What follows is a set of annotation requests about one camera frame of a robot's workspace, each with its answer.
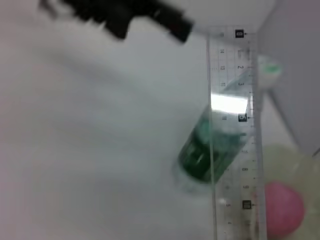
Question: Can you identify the translucent green wavy fruit plate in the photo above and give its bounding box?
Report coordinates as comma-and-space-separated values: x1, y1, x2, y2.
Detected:
259, 143, 320, 240

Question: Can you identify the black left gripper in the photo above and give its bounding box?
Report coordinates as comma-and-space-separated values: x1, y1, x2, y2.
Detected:
38, 0, 176, 40

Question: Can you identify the clear green-label water bottle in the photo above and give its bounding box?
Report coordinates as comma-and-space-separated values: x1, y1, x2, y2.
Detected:
172, 54, 283, 197

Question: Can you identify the pink peach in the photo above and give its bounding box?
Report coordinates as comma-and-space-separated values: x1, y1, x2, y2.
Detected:
264, 181, 306, 238

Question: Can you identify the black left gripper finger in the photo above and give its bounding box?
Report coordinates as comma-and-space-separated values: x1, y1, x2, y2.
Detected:
154, 9, 195, 44

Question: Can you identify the clear plastic ruler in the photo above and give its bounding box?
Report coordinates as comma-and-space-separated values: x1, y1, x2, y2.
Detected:
205, 24, 267, 240

